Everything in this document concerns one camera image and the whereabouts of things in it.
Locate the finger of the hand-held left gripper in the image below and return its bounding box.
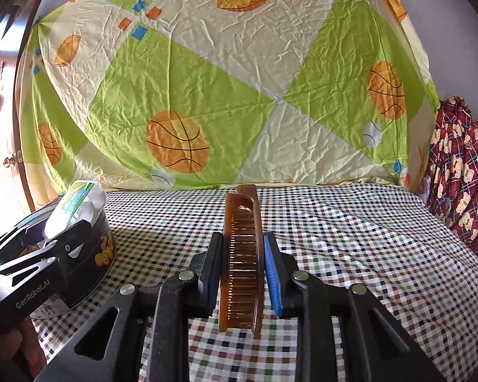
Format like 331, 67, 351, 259
0, 223, 48, 265
0, 221, 92, 277

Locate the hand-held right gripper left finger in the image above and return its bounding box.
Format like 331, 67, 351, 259
36, 231, 224, 382

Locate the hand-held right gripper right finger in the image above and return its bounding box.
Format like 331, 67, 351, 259
263, 231, 449, 382

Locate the round metal cookie tin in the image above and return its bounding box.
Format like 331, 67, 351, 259
8, 207, 117, 319

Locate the green floss pick box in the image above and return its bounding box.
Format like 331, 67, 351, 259
44, 180, 108, 241

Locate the brown translucent comb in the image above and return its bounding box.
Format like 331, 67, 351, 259
217, 184, 265, 335

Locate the person's left hand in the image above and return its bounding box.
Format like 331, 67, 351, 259
0, 318, 46, 375

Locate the checkered tablecloth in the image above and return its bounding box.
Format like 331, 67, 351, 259
30, 185, 478, 382

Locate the brown wooden door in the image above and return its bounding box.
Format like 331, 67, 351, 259
0, 0, 46, 216

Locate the green basketball print sheet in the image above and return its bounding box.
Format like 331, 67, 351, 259
20, 0, 441, 208

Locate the red plaid teddy print cloth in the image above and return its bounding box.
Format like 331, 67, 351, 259
418, 95, 478, 251

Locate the brass door handle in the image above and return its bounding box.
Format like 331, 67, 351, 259
2, 151, 24, 168

